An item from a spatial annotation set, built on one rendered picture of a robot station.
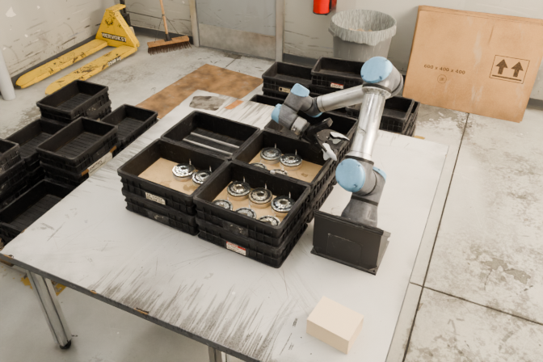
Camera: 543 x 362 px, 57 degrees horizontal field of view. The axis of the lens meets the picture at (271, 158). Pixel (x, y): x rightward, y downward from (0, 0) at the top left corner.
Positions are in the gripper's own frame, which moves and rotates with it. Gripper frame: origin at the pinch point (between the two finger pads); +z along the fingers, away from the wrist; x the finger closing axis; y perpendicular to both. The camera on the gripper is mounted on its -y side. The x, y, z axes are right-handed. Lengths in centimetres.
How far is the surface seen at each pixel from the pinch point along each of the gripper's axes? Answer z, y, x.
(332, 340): 31, 10, 74
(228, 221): -24, 19, 51
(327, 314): 26, 9, 68
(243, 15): -161, 149, -258
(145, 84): -197, 200, -150
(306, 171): -9.3, 22.5, 1.8
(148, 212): -58, 46, 52
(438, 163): 45, 20, -51
